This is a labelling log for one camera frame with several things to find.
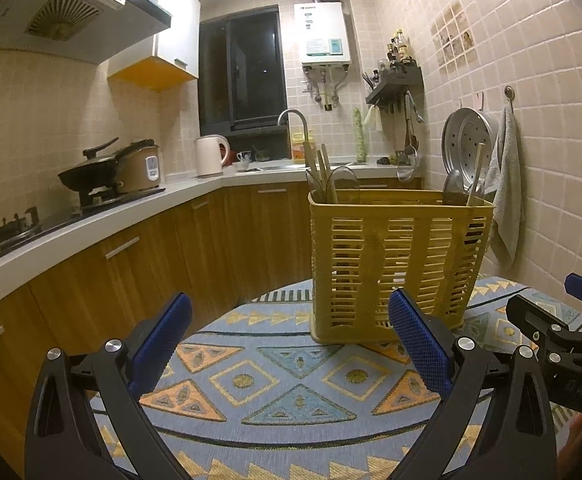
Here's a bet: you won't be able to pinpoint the pale pink electric kettle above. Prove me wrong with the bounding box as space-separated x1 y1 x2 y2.
194 134 232 179

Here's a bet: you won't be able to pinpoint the yellow slatted plastic utensil basket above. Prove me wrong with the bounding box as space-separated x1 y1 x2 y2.
307 189 496 345

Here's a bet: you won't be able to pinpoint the row of condiment bottles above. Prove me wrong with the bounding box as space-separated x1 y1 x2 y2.
386 29 417 72

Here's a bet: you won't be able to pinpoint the steel sink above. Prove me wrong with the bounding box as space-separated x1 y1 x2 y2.
250 159 318 172

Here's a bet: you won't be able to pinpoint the green hanging scrubber strip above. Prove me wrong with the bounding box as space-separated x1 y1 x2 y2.
352 107 367 164

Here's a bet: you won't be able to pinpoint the wooden chopstick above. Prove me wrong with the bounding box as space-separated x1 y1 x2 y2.
466 142 486 207

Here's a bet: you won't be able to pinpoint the black wall shelf rack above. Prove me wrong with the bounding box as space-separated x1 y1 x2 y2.
365 66 424 106

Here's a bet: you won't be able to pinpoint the wooden stick utensil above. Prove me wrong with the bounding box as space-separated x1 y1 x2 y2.
302 142 322 197

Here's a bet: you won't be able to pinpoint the hanging wooden handled ladle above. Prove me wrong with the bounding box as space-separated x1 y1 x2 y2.
403 119 420 162

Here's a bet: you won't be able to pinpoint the blue patterned tablecloth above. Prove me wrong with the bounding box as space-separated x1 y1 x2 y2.
88 275 582 480

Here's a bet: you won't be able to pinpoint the dark framed window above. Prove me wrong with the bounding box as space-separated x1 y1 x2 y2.
198 5 290 137

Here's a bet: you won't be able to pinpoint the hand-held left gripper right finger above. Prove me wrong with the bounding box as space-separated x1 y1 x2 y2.
387 287 558 480

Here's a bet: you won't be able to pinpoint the water heater pipes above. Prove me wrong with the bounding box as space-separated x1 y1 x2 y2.
301 65 347 111

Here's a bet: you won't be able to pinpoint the white kitchen countertop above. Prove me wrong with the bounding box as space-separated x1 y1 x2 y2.
0 157 423 324

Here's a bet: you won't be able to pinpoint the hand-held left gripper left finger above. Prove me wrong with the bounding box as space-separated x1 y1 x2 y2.
23 291 194 480

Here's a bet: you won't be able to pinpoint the brown rice cooker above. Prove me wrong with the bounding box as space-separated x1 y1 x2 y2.
113 139 165 194

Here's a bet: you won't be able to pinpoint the steel gooseneck faucet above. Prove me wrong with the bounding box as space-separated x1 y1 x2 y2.
277 109 310 164

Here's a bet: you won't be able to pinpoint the wooden spoon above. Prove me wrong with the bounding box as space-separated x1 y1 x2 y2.
318 144 333 202

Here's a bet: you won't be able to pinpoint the wooden base cabinets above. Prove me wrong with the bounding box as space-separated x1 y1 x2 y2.
0 180 423 476

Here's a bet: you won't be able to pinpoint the black wok with lid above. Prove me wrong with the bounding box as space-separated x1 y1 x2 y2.
58 137 122 197

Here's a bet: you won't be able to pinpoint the grey hanging towel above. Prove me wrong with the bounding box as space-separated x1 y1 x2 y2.
483 105 525 266

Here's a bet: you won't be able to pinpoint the round perforated steel steamer tray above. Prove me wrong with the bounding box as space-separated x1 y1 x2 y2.
441 107 501 196

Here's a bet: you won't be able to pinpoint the black gas stove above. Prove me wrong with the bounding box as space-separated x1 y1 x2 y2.
0 187 167 262

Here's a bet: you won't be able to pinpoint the white wall water heater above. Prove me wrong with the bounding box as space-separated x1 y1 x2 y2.
293 2 350 67

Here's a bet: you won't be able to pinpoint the steel range hood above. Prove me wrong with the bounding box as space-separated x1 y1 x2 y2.
0 0 173 66

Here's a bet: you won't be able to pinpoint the yellow detergent bottle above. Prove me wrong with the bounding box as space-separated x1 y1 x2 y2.
291 130 317 161

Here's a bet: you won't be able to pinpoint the large metal spoon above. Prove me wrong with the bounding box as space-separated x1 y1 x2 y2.
328 165 362 206
442 169 468 207

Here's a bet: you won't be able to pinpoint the white and yellow wall cabinet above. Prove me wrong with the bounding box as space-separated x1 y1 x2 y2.
107 0 202 94

